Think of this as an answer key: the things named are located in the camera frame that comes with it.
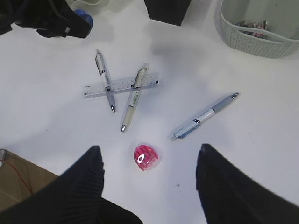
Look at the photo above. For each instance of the white grey click pen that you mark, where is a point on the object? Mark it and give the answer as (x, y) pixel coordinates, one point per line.
(105, 78)

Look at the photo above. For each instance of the green plastic woven basket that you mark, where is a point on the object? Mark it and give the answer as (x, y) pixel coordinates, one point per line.
(266, 28)

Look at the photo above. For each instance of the green wavy glass plate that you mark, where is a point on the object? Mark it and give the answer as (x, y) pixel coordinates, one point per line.
(87, 2)

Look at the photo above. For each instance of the clear plastic ruler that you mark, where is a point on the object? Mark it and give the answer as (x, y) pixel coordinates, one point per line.
(121, 86)

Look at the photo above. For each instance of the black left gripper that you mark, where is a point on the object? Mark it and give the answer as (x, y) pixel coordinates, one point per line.
(49, 17)

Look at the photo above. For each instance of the cream white click pen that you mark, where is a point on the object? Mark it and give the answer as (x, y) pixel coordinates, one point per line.
(134, 97)

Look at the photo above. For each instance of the pink pencil sharpener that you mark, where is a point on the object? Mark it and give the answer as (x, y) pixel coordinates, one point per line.
(145, 156)

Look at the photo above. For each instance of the light blue click pen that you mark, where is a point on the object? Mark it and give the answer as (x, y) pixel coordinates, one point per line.
(204, 116)

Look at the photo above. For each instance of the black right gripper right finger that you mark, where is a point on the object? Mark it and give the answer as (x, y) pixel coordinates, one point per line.
(228, 196)

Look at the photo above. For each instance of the blue pencil sharpener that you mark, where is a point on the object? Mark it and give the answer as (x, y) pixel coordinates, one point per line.
(85, 16)

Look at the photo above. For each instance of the pink paper ball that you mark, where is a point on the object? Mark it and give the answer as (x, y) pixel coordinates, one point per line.
(261, 25)

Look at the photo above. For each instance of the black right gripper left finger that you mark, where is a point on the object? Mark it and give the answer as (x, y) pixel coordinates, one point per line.
(75, 197)

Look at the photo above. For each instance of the black mesh pen holder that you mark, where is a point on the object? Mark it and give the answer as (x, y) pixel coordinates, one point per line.
(167, 11)

